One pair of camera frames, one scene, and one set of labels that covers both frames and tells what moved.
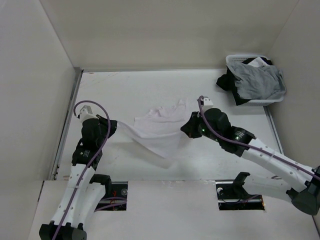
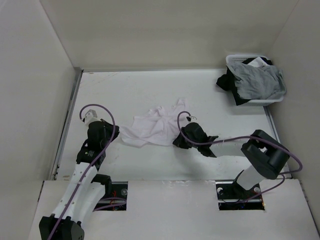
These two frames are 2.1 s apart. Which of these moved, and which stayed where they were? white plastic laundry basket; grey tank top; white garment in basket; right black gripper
Moved: right black gripper
Stayed: white plastic laundry basket; grey tank top; white garment in basket
